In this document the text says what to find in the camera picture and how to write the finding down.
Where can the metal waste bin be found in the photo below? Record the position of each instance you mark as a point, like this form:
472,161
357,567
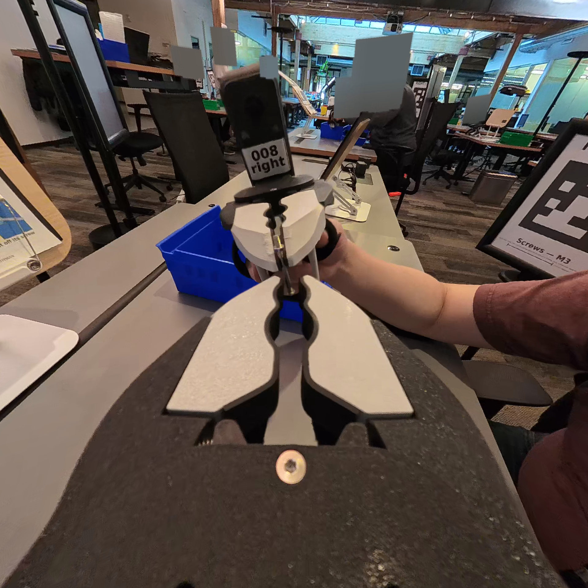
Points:
491,186

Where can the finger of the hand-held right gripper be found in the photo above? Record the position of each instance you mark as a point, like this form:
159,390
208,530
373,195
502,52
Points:
303,225
252,229

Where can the blue plastic bin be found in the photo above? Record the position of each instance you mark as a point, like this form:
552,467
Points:
197,266
335,131

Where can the printed instruction poster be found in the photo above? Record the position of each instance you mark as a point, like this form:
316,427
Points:
18,225

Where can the black mesh office chair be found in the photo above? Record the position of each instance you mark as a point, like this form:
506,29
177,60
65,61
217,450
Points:
188,142

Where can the tilted wooden document stand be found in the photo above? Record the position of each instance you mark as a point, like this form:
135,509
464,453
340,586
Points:
344,151

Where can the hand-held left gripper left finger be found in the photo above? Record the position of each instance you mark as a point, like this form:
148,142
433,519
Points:
220,363

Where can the person's right hand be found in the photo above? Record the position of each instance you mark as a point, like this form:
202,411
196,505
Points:
344,266

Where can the person's dark trousers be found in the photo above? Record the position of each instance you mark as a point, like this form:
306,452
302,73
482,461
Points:
514,450

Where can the instruction sheet on stand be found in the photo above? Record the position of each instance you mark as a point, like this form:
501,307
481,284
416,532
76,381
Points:
27,349

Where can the black framed board stand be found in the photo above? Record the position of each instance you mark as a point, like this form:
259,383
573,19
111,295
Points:
87,82

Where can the black floor lamp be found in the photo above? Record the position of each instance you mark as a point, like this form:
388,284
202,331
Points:
576,55

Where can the ceiling mounted projector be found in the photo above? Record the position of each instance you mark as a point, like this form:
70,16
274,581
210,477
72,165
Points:
394,23

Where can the small metal bolt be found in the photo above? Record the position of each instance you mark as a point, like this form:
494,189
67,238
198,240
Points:
280,252

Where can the person's right forearm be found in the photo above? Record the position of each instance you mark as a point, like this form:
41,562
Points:
413,303

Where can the black wheeled office chair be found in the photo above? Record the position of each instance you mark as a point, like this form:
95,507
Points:
135,147

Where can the black office chair seat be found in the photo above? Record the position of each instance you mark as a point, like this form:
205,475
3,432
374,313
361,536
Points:
505,381

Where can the black framed marker sign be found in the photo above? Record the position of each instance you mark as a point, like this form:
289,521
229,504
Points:
420,99
551,206

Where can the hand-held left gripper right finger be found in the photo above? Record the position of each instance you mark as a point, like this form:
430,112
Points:
358,363

